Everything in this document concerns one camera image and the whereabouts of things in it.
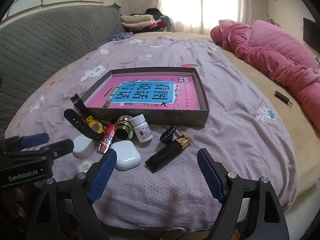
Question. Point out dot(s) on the white pill bottle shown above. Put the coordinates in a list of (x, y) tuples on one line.
[(142, 132)]

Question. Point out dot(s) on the black hair claw clip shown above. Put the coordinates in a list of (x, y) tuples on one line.
[(167, 135)]

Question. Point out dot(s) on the yellow and black wristwatch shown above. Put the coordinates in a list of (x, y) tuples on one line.
[(95, 127)]

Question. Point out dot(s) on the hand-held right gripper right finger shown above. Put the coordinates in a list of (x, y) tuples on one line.
[(211, 177)]

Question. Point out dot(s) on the black television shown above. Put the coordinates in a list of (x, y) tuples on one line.
[(311, 33)]

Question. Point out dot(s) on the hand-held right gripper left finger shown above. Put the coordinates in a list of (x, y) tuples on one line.
[(103, 175)]

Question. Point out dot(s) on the white curtain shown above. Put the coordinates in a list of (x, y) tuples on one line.
[(225, 5)]

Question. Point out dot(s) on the black and gold rectangular box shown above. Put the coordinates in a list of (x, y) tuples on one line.
[(162, 157)]

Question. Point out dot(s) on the stack of folded clothes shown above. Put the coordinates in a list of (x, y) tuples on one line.
[(140, 21)]

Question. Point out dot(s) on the grey cardboard box tray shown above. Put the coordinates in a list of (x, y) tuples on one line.
[(162, 117)]

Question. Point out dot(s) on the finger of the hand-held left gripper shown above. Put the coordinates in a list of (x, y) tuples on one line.
[(60, 147), (35, 140)]

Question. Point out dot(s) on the small black tag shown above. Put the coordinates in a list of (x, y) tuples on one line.
[(282, 97)]

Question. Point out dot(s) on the pink quilted duvet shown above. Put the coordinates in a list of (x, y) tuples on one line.
[(275, 47)]

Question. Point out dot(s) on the pink and blue book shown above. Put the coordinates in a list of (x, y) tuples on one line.
[(120, 80)]

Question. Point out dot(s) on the dark floral cloth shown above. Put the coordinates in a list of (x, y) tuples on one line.
[(118, 37)]

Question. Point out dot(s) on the white oval pad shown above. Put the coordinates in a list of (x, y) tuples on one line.
[(82, 146)]

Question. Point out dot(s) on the white earbuds case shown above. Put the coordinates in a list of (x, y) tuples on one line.
[(127, 155)]

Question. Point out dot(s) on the red tube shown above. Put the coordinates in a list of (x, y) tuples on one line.
[(106, 140)]

